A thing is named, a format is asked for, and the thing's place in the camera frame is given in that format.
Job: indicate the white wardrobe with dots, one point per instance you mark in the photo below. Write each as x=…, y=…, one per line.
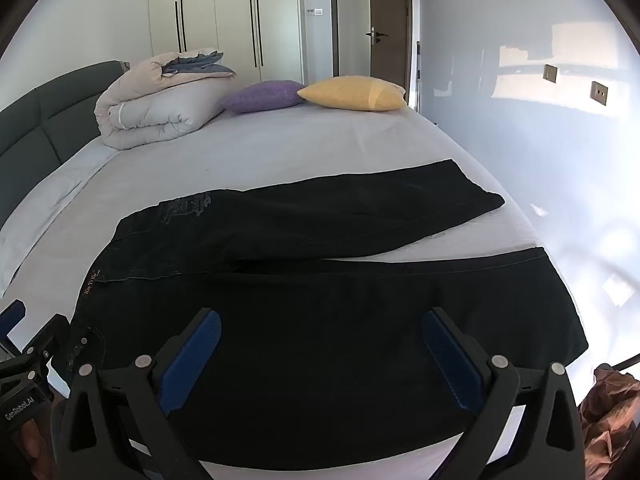
x=220, y=15

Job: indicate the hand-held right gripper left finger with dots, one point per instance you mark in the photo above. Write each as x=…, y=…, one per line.
x=195, y=360

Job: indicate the brown crumpled bag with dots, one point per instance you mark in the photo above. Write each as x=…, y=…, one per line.
x=612, y=420

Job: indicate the brass wall socket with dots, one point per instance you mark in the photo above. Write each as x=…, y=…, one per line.
x=550, y=73
x=599, y=93

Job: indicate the folded beige duvet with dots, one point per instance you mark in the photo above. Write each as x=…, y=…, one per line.
x=150, y=105

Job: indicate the bed with white sheet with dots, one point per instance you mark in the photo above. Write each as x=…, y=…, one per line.
x=300, y=145

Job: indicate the wall light switch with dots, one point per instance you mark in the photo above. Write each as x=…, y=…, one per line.
x=315, y=10

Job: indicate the black denim pants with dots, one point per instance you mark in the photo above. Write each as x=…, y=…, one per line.
x=325, y=335

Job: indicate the brown door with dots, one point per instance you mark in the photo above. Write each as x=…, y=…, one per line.
x=390, y=0

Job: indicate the yellow pillow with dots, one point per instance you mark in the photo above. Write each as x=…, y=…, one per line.
x=350, y=93

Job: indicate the person's left hand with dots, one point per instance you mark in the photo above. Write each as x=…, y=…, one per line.
x=34, y=445

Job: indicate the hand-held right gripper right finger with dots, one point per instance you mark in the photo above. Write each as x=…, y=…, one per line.
x=450, y=360

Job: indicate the white flat pillow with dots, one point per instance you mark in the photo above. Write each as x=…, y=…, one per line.
x=50, y=200

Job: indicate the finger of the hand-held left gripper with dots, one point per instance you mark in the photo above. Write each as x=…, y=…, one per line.
x=11, y=312
x=47, y=337

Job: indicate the purple pillow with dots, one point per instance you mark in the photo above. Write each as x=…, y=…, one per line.
x=262, y=96

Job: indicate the grey-green upholstered headboard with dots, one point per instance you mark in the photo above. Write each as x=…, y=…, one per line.
x=45, y=125

